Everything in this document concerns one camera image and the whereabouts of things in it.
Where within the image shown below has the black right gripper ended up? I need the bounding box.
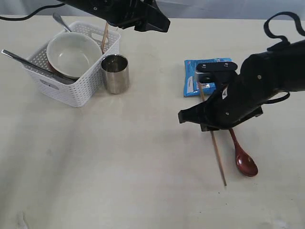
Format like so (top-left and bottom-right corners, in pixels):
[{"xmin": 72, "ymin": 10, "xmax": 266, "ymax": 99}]
[{"xmin": 178, "ymin": 53, "xmax": 290, "ymax": 130}]

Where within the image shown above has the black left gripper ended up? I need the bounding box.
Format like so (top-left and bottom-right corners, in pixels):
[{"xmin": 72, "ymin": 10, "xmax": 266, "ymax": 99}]
[{"xmin": 61, "ymin": 0, "xmax": 171, "ymax": 32}]

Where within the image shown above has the blue chips bag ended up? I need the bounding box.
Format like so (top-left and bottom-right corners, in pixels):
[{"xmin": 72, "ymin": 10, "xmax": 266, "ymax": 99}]
[{"xmin": 183, "ymin": 58, "xmax": 232, "ymax": 97}]

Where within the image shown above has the wooden chopstick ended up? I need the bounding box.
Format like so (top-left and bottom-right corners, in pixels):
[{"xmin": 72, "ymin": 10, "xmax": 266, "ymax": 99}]
[
  {"xmin": 101, "ymin": 21, "xmax": 109, "ymax": 54},
  {"xmin": 198, "ymin": 81, "xmax": 227, "ymax": 187}
]

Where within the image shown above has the stainless steel cup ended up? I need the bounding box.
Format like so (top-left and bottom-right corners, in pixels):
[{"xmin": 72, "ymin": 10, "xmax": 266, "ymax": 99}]
[{"xmin": 101, "ymin": 54, "xmax": 130, "ymax": 94}]

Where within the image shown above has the reddish brown wooden spoon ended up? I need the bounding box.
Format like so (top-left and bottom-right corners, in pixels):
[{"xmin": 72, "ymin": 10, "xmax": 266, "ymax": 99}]
[{"xmin": 229, "ymin": 128, "xmax": 258, "ymax": 177}]

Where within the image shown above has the silver metal spoon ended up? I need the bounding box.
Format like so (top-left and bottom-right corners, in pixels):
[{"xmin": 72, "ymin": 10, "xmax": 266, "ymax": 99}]
[{"xmin": 52, "ymin": 12, "xmax": 72, "ymax": 32}]

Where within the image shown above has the silver metal knife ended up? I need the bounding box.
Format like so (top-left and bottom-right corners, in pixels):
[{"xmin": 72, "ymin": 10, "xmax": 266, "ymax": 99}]
[{"xmin": 1, "ymin": 50, "xmax": 75, "ymax": 85}]

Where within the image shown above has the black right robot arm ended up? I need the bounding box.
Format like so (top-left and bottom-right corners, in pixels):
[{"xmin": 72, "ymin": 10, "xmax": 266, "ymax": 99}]
[{"xmin": 178, "ymin": 41, "xmax": 305, "ymax": 130}]

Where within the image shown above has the white ceramic bowl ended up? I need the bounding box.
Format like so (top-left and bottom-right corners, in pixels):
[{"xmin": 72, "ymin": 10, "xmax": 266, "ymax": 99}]
[{"xmin": 46, "ymin": 32, "xmax": 102, "ymax": 79}]

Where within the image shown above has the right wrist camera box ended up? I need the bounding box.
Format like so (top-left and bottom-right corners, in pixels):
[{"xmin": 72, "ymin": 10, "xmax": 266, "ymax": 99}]
[{"xmin": 194, "ymin": 62, "xmax": 238, "ymax": 85}]

